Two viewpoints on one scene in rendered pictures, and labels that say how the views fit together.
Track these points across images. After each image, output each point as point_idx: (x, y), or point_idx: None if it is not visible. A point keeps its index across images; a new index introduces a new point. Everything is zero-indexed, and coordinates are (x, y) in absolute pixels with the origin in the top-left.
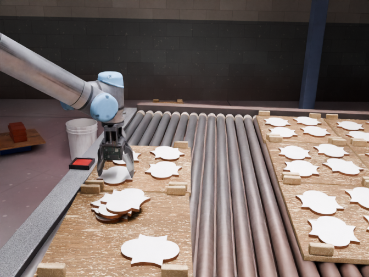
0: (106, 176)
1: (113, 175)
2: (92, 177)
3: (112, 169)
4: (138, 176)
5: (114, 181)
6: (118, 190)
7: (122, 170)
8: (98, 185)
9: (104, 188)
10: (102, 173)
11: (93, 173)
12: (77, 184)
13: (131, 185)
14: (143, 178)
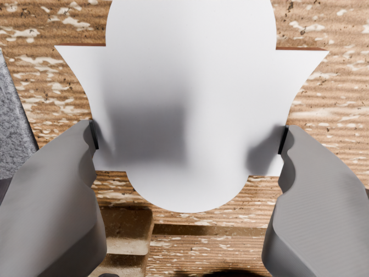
0: (135, 147)
1: (171, 132)
2: (54, 126)
3: (138, 28)
4: (327, 96)
5: (191, 195)
6: (217, 225)
7: (227, 59)
8: (139, 276)
9: (156, 215)
10: (97, 119)
11: (21, 65)
12: (5, 123)
13: (273, 196)
14: (351, 125)
